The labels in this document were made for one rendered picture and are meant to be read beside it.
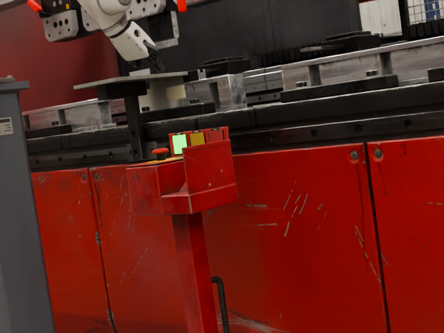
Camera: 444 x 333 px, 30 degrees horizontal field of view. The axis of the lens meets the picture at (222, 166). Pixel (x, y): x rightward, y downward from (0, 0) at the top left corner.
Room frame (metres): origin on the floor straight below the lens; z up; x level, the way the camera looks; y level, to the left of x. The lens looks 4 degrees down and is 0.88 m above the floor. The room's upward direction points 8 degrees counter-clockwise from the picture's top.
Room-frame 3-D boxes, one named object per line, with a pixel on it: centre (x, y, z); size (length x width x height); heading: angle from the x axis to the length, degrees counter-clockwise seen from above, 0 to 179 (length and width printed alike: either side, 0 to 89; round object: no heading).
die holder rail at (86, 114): (2.77, 0.51, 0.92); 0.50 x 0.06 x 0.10; 47
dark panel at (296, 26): (2.93, -0.06, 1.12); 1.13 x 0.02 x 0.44; 47
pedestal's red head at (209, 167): (1.95, 0.10, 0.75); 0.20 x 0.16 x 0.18; 47
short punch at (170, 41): (2.40, 0.11, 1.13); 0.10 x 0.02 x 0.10; 47
